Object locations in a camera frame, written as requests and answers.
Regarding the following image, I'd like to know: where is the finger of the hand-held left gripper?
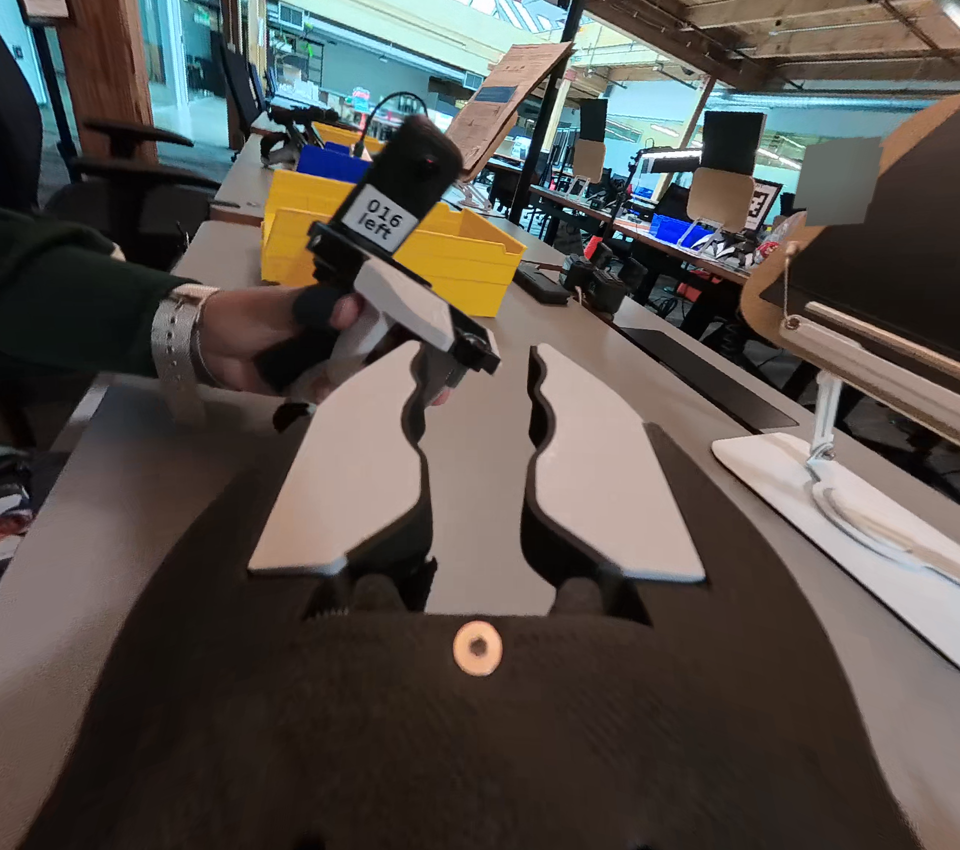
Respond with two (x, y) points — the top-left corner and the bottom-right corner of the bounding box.
(351, 261), (456, 352)
(418, 347), (453, 397)

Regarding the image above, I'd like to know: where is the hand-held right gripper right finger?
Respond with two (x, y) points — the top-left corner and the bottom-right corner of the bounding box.
(522, 343), (706, 585)

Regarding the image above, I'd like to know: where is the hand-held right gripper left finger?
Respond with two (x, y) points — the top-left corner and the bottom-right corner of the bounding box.
(247, 340), (436, 577)

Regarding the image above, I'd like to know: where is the yellow plastic bin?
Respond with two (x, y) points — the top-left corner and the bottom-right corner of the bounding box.
(311, 121), (387, 154)
(261, 169), (528, 319)

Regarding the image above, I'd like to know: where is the person's left forearm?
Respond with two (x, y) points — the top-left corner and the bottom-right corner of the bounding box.
(0, 208), (189, 379)

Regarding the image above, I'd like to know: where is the grey desk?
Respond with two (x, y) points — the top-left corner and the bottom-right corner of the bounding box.
(0, 130), (960, 850)

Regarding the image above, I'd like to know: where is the marker sign on far desk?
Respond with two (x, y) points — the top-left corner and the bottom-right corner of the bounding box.
(746, 178), (783, 229)

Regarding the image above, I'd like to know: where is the person's left hand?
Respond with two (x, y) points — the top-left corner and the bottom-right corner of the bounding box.
(198, 283), (361, 394)

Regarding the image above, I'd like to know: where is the blue plastic bin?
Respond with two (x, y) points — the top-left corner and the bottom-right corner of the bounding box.
(296, 143), (374, 185)
(648, 214), (714, 245)

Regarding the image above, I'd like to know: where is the brown board on white stand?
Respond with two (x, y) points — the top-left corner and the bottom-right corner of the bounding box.
(446, 42), (577, 181)

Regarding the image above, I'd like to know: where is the flat black device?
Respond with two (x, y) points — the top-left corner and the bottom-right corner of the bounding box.
(513, 262), (573, 304)

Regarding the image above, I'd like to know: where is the black and beige panel board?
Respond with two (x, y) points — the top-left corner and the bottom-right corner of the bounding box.
(686, 111), (766, 244)
(573, 98), (610, 185)

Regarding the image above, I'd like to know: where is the black steel pole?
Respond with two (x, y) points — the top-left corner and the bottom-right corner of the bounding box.
(510, 0), (620, 226)

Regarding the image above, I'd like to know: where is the silver mesh wristwatch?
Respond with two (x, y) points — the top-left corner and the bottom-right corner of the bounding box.
(150, 285), (222, 427)

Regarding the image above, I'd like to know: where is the light bar on stand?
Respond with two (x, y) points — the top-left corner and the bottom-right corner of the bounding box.
(633, 148), (702, 178)

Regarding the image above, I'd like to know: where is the black office chair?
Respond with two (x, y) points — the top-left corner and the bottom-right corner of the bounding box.
(45, 118), (224, 270)

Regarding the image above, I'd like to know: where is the person's sneaker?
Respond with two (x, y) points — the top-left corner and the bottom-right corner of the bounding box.
(0, 448), (36, 541)

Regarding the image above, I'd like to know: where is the black board on white stand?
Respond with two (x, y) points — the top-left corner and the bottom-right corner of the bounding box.
(712, 96), (960, 667)

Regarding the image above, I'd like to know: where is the black gooseneck cable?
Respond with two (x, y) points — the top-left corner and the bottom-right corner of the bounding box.
(356, 91), (429, 159)

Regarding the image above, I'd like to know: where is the wooden support post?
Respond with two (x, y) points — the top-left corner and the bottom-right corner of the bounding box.
(37, 0), (160, 163)

